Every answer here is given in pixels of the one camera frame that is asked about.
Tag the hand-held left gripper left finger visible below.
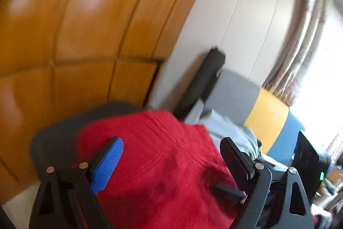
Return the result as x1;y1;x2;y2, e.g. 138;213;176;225
29;136;124;229

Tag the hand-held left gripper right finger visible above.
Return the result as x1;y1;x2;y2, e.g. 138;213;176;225
220;137;314;229

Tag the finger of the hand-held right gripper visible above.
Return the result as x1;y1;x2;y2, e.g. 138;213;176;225
212;183;247;200

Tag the red knit sweater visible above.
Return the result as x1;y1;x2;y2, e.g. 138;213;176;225
76;110;248;229

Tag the grey garment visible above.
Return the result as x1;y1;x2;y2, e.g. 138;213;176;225
198;109;262;162

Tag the grey yellow blue sofa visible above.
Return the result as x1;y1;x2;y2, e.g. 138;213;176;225
185;69;306;168

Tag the bright window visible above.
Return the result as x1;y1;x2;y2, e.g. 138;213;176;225
289;28;343;154

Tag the black rolled mat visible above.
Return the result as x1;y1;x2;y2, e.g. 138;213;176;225
174;47;226;119

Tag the beige patterned curtain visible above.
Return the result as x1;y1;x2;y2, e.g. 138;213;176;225
264;0;343;106

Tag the orange wooden wardrobe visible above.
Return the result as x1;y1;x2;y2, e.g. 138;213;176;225
0;0;223;192

